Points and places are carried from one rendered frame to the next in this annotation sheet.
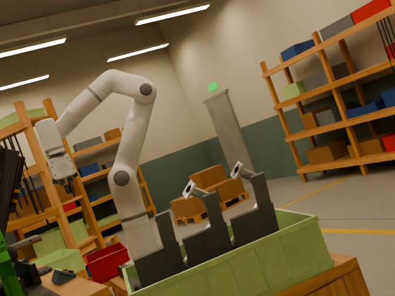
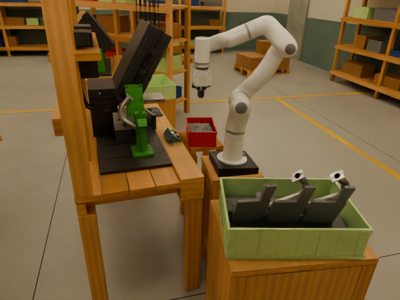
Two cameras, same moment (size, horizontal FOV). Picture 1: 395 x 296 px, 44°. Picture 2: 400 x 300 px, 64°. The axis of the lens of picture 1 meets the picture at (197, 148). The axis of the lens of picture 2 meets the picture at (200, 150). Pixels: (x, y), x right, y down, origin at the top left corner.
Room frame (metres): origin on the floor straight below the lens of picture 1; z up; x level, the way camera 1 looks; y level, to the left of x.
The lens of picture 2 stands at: (0.34, 0.28, 1.84)
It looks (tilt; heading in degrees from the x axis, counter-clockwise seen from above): 26 degrees down; 9
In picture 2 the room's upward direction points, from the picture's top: 2 degrees clockwise
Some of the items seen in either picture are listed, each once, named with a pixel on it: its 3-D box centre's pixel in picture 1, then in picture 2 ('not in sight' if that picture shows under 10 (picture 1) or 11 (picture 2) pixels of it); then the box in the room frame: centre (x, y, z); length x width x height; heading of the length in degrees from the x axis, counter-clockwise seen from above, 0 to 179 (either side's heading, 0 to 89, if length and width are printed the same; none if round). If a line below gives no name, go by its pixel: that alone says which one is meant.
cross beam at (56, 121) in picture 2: not in sight; (65, 90); (2.20, 1.49, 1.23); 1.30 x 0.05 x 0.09; 28
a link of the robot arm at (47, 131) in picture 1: (49, 134); (202, 49); (2.14, 0.58, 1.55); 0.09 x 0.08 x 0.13; 10
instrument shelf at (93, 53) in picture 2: not in sight; (76, 44); (2.25, 1.40, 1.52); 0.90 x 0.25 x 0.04; 28
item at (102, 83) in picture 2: not in sight; (103, 106); (2.41, 1.34, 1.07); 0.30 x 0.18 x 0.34; 28
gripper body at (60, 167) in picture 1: (60, 165); (201, 75); (2.13, 0.58, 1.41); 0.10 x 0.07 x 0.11; 118
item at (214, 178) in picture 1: (206, 192); (262, 57); (8.96, 0.14, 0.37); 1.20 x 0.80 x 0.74; 123
